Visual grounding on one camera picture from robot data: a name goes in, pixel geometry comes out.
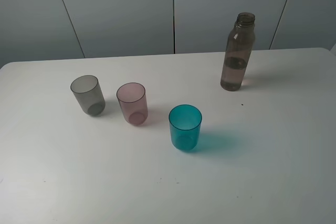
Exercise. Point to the brown translucent water bottle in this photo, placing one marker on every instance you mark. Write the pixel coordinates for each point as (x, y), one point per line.
(238, 49)

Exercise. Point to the teal translucent plastic cup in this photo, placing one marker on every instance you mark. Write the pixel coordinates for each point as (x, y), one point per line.
(185, 123)

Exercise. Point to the pink translucent plastic cup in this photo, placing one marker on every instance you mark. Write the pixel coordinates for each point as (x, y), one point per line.
(132, 100)

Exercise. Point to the grey translucent plastic cup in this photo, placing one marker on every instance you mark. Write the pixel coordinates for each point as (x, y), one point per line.
(88, 94)

